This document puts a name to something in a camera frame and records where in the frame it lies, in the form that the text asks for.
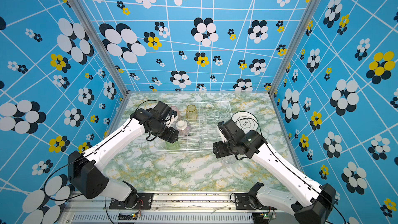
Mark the white wire dish rack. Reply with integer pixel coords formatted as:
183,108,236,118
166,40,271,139
155,101,232,153

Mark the white plate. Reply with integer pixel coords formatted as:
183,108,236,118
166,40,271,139
232,111,259,133

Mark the green glass cup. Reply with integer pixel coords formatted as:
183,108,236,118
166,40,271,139
165,142,181,151

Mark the clear glass cup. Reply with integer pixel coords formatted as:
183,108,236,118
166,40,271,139
221,156,237,166

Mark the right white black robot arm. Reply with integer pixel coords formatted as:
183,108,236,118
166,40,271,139
213,119,336,224

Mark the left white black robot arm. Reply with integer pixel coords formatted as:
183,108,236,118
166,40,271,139
68,102,179,209

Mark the pink glass cup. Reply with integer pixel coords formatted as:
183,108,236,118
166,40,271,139
171,106,181,121

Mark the yellow glass cup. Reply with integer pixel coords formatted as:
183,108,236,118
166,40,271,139
186,104,198,121

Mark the right circuit board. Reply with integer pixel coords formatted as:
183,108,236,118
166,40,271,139
252,213,269,224

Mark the circuit board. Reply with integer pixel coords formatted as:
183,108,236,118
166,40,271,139
252,213,269,224
118,212,142,221

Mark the left circuit board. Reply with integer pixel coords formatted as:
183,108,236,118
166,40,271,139
118,212,142,221

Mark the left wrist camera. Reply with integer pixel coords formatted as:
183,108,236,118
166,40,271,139
164,114,178,127

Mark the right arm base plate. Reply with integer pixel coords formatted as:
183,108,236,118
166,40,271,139
230,193,276,212

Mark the aluminium front rail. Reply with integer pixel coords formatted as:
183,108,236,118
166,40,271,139
57,191,330,224

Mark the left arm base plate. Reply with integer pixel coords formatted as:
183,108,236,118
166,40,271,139
109,192,154,210

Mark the left aluminium frame post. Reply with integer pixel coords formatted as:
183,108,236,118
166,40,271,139
68,0,129,97

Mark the aluminium frame post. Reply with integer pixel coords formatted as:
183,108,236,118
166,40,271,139
268,0,321,96
68,0,129,97

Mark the right aluminium frame post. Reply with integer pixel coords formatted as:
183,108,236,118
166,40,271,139
268,0,321,96

